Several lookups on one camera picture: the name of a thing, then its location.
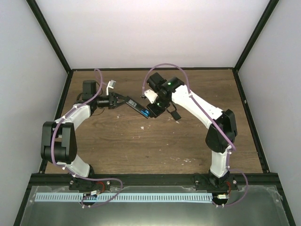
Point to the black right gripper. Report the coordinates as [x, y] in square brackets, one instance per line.
[154, 112]

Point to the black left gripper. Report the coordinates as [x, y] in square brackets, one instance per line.
[113, 100]

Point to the black remote control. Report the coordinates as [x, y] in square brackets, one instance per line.
[135, 105]

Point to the black battery cover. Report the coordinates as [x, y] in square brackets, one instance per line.
[176, 115]

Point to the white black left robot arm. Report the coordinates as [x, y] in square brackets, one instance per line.
[59, 145]

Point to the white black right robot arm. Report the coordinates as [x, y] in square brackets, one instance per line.
[221, 125]

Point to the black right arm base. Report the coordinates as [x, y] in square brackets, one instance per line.
[210, 182]

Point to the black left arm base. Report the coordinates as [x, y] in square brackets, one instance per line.
[88, 185]

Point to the clear acrylic front panel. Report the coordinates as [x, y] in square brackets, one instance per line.
[255, 206]

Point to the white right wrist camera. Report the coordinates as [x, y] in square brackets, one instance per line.
[150, 95]

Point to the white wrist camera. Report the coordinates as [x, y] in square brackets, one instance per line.
[111, 84]
[150, 95]

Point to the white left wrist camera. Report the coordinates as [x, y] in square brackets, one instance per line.
[111, 84]

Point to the black table frame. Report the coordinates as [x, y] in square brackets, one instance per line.
[210, 39]

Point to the light blue slotted cable duct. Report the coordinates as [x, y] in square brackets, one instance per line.
[125, 197]

